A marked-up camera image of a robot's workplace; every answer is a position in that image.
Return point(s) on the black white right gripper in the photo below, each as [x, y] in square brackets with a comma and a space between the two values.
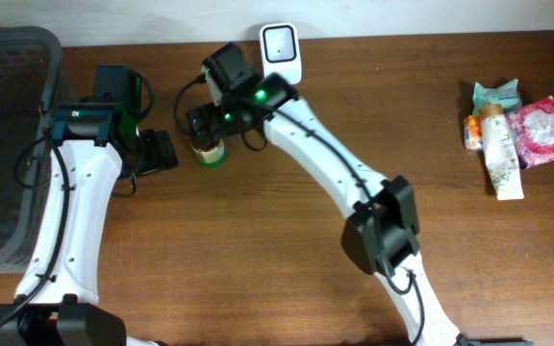
[212, 112]

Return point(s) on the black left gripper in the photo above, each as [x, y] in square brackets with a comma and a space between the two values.
[161, 151]

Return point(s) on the green lid jar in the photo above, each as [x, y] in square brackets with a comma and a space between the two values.
[209, 155]

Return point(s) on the small orange box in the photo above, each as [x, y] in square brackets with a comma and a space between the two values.
[472, 133]

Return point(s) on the teal wipes packet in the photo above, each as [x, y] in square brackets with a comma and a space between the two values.
[506, 96]

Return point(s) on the white cream tube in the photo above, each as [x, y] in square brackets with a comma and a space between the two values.
[500, 153]

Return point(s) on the red purple tissue pack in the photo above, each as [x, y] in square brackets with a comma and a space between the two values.
[532, 132]

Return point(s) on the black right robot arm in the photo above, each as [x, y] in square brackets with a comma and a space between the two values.
[381, 223]

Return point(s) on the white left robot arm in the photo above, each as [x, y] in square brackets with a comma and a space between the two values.
[93, 143]

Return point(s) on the white barcode scanner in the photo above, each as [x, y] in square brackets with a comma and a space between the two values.
[281, 51]

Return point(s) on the grey plastic mesh basket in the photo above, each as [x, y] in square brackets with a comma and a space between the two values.
[32, 85]

